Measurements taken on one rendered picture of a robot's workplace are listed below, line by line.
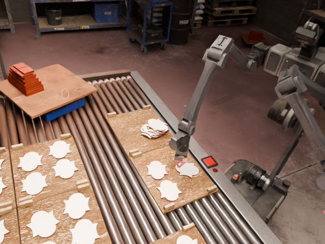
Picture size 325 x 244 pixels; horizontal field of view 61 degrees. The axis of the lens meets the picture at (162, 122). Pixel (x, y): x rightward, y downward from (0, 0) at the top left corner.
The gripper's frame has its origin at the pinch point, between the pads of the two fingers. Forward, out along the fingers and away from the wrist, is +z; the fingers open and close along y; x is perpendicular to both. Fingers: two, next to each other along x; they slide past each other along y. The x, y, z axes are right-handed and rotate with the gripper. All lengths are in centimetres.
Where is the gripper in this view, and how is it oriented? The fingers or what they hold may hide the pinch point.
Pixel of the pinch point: (180, 160)
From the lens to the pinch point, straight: 159.1
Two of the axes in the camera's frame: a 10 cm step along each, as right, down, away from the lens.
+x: 9.8, 2.0, -0.8
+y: -1.8, 5.8, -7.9
